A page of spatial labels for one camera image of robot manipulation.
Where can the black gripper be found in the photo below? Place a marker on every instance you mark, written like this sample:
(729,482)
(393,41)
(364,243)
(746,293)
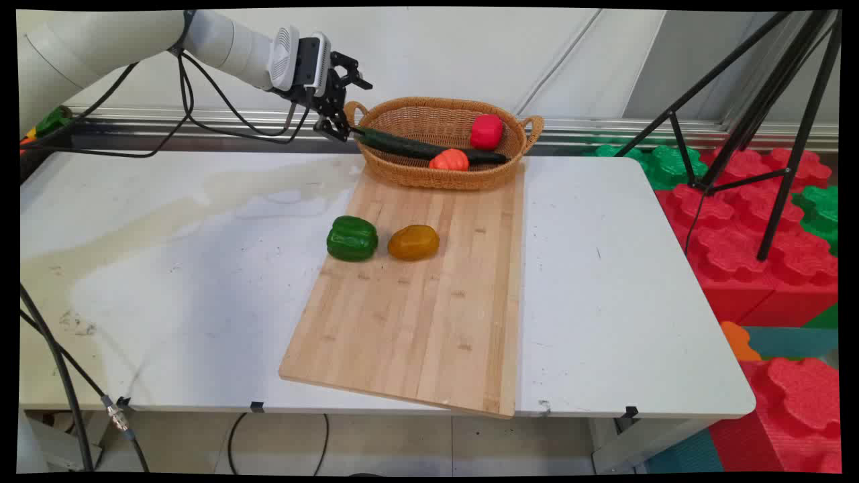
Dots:
(330,100)

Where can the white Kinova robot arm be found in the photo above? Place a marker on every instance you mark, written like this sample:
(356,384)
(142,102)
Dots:
(215,40)

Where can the dark green cucumber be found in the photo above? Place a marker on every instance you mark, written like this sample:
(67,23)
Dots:
(402,145)

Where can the woven wicker basket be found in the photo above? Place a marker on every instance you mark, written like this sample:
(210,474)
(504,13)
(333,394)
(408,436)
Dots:
(436,178)

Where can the orange tomato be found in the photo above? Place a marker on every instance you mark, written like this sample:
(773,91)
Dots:
(449,160)

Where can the green bell pepper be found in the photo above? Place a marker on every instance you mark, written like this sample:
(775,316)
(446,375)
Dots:
(352,239)

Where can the red bell pepper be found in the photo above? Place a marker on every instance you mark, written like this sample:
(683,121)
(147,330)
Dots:
(486,131)

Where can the yellow bell pepper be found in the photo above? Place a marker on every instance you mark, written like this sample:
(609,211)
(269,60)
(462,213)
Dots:
(413,242)

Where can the bamboo cutting board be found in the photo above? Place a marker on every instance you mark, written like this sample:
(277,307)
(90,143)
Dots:
(416,308)

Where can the green foam block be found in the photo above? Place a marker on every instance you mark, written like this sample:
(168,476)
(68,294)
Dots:
(661,164)
(822,211)

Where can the large red foam block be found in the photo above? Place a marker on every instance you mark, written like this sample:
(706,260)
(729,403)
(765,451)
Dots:
(731,255)

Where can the black tripod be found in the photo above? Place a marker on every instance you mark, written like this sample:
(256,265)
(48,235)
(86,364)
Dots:
(782,194)

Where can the grey table leg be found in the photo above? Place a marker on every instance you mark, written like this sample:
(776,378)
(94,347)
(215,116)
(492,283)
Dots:
(637,446)

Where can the orange foam piece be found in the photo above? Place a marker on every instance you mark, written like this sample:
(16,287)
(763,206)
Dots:
(737,341)

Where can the teal foam mat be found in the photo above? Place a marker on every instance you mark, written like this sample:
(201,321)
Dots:
(798,342)

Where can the black and white wrist camera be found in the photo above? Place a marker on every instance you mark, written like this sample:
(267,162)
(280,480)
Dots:
(309,64)

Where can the aluminium wall rail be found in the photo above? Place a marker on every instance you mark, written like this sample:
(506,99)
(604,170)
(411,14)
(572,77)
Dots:
(604,127)

